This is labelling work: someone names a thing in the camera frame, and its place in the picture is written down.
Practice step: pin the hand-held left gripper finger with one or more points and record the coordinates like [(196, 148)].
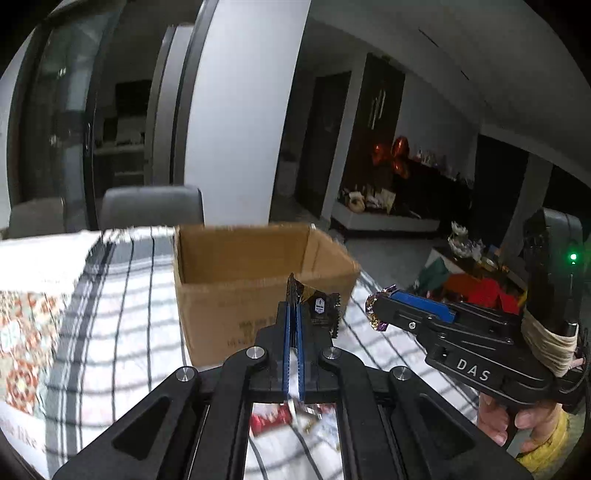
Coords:
[(301, 350), (289, 337)]

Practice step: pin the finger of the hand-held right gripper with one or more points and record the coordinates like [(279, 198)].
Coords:
[(406, 321), (425, 305)]

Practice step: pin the purple candy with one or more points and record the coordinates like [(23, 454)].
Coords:
[(372, 313)]

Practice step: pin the dark snack packet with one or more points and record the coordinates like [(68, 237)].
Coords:
[(319, 310)]

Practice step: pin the cardboard box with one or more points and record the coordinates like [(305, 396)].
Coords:
[(221, 295)]

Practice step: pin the person's right hand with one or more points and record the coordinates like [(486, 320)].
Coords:
[(538, 422)]

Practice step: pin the green cloth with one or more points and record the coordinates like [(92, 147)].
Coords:
[(431, 277)]

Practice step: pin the white flower ornament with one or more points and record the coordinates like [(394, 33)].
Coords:
[(464, 240)]

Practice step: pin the red snack packet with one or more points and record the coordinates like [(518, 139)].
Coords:
[(270, 422)]

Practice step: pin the white snack packet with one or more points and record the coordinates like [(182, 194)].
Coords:
[(318, 429)]

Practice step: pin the white low cabinet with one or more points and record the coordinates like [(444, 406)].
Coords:
[(383, 224)]

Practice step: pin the orange foil balloons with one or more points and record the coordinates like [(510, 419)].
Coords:
[(397, 152)]

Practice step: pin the checked tablecloth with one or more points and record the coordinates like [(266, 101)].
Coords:
[(129, 295)]

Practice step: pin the grey chair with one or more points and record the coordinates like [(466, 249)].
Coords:
[(37, 219), (152, 207)]

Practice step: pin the dark wardrobe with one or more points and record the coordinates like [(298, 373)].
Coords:
[(374, 120)]

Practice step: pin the floral printed table cover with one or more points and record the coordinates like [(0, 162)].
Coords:
[(23, 350)]

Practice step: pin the glass sliding door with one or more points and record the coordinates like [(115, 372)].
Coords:
[(115, 115)]

